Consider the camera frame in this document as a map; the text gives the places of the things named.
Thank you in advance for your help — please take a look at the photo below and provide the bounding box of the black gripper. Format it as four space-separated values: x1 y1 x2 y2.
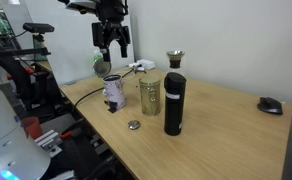
91 0 132 63

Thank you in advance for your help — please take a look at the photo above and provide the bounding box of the large green drink bottle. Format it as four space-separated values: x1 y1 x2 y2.
92 49 104 64

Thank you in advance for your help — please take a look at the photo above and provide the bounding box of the small silver adapter dongle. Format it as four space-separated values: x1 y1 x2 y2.
132 65 146 74

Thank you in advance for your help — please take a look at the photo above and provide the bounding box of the large white adapter box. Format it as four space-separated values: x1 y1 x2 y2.
136 58 156 70

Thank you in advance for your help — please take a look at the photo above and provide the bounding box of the glass carafe with funnel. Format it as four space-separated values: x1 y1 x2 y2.
165 49 187 79

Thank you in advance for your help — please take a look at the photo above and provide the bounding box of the clear glass cup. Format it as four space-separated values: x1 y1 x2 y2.
139 83 162 117

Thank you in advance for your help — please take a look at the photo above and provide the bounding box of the small round silver cap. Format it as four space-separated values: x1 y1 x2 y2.
127 119 142 131

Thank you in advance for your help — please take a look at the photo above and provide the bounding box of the black thermos flask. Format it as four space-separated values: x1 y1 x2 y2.
163 72 188 137

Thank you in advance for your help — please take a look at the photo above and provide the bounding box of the red plastic cup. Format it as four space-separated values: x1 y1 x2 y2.
20 116 44 140

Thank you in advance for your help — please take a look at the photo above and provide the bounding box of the black computer mouse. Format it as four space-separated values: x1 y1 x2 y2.
256 96 284 116

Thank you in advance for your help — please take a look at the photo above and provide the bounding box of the thick black cable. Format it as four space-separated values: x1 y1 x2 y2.
71 68 135 114

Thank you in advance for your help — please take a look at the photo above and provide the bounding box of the camera stand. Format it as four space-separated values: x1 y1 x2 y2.
32 33 49 63

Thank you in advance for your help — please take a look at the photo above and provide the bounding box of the black stereo camera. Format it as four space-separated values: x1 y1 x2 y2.
22 22 56 34

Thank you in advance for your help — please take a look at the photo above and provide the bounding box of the black metal frame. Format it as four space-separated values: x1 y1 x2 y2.
0 33 64 111

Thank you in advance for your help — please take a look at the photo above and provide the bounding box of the orange clamp handle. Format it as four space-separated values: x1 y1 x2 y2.
59 130 74 140

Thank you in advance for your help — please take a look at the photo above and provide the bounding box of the aluminium extrusion bracket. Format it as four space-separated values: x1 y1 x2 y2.
34 129 64 158

